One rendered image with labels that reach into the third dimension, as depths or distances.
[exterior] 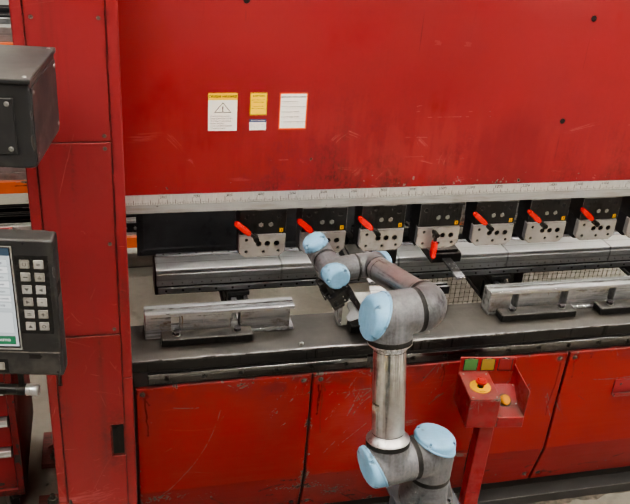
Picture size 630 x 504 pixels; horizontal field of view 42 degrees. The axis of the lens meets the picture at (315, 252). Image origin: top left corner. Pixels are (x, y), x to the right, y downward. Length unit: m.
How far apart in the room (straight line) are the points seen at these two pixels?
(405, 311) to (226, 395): 0.96
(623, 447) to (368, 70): 1.97
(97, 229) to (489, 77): 1.27
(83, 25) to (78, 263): 0.66
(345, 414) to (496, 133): 1.10
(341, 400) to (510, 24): 1.36
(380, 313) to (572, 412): 1.53
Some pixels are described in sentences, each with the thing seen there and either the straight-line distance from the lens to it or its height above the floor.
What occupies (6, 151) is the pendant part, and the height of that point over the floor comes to 1.79.
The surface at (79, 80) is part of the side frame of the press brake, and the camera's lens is 2.19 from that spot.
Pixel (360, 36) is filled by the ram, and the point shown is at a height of 1.88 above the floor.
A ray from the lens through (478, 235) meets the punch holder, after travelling 2.88.
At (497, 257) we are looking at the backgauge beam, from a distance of 3.31.
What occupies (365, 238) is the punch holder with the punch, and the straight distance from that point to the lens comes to 2.73.
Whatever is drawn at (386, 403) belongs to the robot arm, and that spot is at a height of 1.14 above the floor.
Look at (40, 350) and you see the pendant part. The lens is 2.02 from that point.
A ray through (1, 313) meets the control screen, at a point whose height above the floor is 1.41.
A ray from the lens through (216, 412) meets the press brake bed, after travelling 2.86.
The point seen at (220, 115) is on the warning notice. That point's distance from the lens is 2.46.
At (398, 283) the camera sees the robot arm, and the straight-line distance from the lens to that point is 2.25.
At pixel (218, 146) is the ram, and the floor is 1.55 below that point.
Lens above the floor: 2.45
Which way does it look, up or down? 28 degrees down
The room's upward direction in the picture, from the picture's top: 5 degrees clockwise
